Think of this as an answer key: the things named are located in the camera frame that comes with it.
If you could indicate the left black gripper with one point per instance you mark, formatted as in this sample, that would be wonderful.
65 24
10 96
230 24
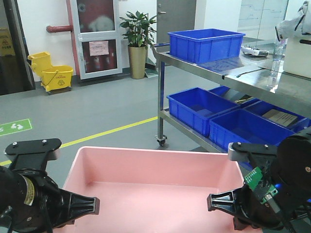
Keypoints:
31 201

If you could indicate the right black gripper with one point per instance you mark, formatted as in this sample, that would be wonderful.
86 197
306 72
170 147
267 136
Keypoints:
271 195

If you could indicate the pink plastic bin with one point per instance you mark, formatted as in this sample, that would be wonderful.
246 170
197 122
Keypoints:
151 191

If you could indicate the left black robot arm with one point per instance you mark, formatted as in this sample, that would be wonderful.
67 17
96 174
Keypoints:
30 200

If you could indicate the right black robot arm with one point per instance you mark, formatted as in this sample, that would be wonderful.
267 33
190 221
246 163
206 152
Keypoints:
298 146

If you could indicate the blue bin lower front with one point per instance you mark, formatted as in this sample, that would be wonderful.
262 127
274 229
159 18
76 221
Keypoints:
246 127

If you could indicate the blue bin lower left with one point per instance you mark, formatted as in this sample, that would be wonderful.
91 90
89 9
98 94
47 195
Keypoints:
196 107

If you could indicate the blue bin with papers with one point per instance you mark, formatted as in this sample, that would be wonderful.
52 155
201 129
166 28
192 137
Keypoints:
282 117

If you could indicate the steel shelf cart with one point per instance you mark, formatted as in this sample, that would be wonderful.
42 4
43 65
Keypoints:
288 91

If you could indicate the blue bin top shelf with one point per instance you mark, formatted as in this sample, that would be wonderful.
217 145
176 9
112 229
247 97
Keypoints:
205 45

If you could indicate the yellow mop bucket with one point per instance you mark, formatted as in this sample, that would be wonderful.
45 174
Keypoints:
51 77

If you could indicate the clear water bottle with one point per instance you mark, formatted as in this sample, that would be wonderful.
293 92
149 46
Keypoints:
276 60

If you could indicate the white remote controller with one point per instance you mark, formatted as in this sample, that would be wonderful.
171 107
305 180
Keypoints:
254 52

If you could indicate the cream plastic basket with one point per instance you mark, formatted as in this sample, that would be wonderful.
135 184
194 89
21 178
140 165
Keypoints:
297 59

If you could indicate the yellow wet floor sign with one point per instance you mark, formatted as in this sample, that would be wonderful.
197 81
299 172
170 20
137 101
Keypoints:
6 45

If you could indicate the potted plant gold pot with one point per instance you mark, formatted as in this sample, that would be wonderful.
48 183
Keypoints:
139 34

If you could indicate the grey door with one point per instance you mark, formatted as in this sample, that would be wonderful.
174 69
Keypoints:
174 15

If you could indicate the grey jacket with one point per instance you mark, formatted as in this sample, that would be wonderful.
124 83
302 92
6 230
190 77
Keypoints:
298 26

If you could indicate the fire hose cabinet door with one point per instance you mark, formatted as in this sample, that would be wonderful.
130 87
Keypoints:
96 40

